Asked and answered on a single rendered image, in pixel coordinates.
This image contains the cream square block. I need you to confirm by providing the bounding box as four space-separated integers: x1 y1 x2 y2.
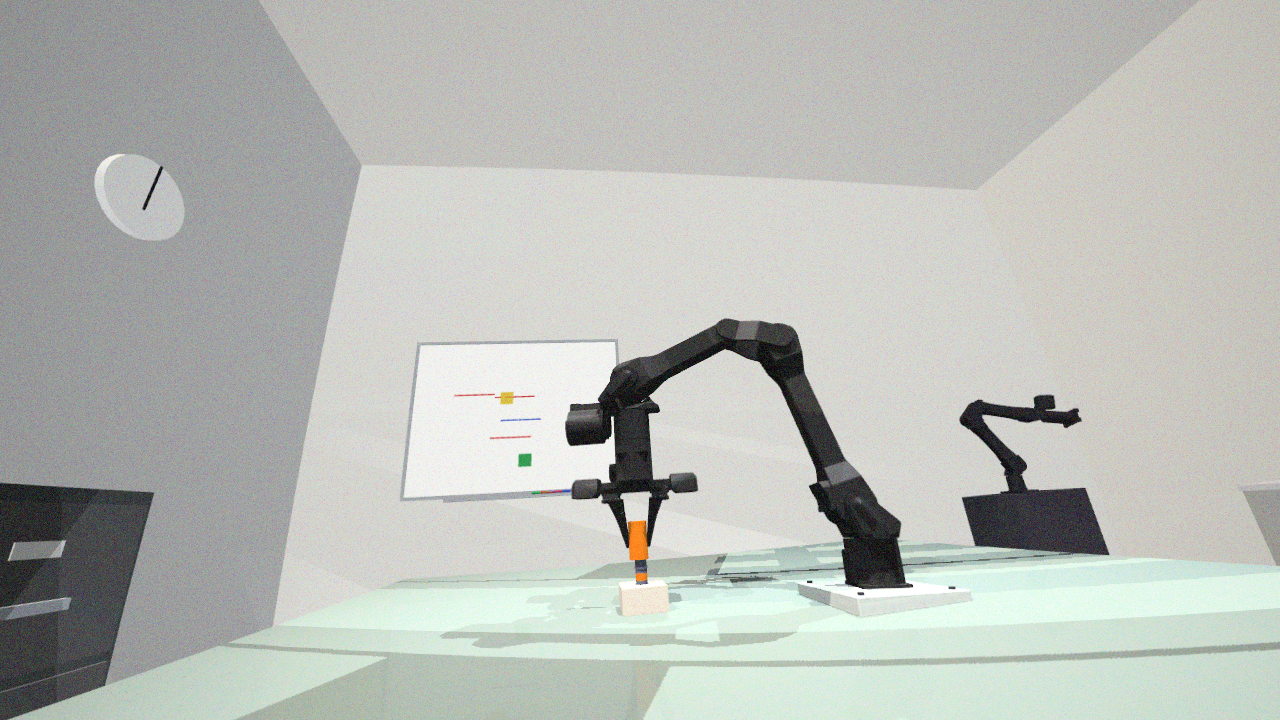
618 578 669 618

